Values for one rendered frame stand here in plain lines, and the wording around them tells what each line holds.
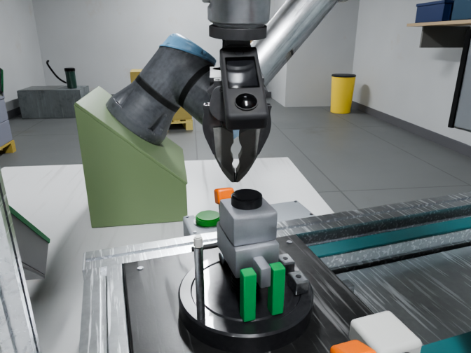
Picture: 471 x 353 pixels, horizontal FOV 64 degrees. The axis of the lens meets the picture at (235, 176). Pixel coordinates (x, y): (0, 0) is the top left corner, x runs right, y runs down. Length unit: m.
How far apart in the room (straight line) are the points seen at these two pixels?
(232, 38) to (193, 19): 7.94
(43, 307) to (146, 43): 7.94
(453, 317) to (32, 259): 0.48
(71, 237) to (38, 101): 6.22
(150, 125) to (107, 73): 7.76
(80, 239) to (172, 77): 0.38
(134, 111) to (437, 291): 0.64
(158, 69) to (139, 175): 0.23
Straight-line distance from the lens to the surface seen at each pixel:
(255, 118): 0.41
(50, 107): 6.96
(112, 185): 0.81
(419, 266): 0.64
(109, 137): 0.78
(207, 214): 0.61
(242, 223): 0.34
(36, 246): 0.45
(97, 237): 0.82
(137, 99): 0.86
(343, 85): 6.83
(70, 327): 0.61
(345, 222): 0.63
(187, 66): 0.84
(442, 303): 0.58
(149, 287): 0.46
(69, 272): 0.72
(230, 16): 0.46
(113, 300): 0.46
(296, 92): 7.43
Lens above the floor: 1.23
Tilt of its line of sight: 20 degrees down
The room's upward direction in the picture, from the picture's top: straight up
